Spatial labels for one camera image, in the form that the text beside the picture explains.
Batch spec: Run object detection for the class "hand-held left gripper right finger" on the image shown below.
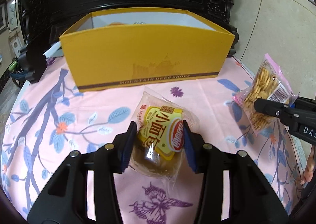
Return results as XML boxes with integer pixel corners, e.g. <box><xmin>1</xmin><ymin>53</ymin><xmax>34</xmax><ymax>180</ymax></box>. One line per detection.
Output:
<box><xmin>181</xmin><ymin>120</ymin><xmax>289</xmax><ymax>224</ymax></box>

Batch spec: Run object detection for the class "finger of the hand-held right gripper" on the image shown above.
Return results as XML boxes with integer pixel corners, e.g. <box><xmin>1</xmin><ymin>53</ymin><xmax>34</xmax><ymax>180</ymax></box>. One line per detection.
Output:
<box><xmin>254</xmin><ymin>98</ymin><xmax>300</xmax><ymax>122</ymax></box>

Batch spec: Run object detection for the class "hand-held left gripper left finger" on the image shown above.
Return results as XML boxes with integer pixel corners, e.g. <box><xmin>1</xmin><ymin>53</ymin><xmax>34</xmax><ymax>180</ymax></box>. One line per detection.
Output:
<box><xmin>28</xmin><ymin>121</ymin><xmax>137</xmax><ymax>224</ymax></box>

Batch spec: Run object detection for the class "pink cracker packet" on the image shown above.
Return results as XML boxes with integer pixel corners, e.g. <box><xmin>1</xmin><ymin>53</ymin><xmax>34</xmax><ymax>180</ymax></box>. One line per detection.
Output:
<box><xmin>233</xmin><ymin>53</ymin><xmax>300</xmax><ymax>137</ymax></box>

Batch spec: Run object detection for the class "small bread packet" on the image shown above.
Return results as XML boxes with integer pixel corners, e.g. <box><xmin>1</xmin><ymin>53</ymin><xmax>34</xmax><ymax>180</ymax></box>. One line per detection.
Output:
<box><xmin>131</xmin><ymin>87</ymin><xmax>200</xmax><ymax>185</ymax></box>

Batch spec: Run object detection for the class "yellow cardboard box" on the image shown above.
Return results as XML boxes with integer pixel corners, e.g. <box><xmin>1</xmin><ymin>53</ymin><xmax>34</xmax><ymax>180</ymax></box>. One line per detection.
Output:
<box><xmin>59</xmin><ymin>10</ymin><xmax>235</xmax><ymax>92</ymax></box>

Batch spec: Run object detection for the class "person's right hand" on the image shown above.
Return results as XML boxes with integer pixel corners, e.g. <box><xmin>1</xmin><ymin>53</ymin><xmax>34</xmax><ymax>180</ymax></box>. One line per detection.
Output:
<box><xmin>300</xmin><ymin>146</ymin><xmax>316</xmax><ymax>185</ymax></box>

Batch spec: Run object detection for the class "pink floral printed tablecloth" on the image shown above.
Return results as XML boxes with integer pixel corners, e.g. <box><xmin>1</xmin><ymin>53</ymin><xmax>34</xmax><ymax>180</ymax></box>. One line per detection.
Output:
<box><xmin>0</xmin><ymin>56</ymin><xmax>311</xmax><ymax>222</ymax></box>

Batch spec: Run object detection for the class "white paper sheet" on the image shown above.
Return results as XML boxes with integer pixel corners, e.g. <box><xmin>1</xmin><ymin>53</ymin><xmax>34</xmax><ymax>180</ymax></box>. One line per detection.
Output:
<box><xmin>43</xmin><ymin>42</ymin><xmax>65</xmax><ymax>58</ymax></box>

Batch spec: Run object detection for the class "small framed picture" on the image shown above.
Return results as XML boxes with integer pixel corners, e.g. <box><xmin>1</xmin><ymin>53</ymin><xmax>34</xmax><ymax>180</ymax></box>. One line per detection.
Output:
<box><xmin>8</xmin><ymin>34</ymin><xmax>21</xmax><ymax>53</ymax></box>

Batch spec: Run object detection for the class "framed picture white mat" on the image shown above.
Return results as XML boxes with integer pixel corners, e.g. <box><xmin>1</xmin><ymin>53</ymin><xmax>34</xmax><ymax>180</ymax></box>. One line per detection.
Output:
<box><xmin>5</xmin><ymin>0</ymin><xmax>18</xmax><ymax>33</ymax></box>

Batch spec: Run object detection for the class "large framed picture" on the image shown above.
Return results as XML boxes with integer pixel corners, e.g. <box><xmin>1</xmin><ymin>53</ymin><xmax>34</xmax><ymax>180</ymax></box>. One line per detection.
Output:
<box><xmin>0</xmin><ymin>3</ymin><xmax>7</xmax><ymax>32</ymax></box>

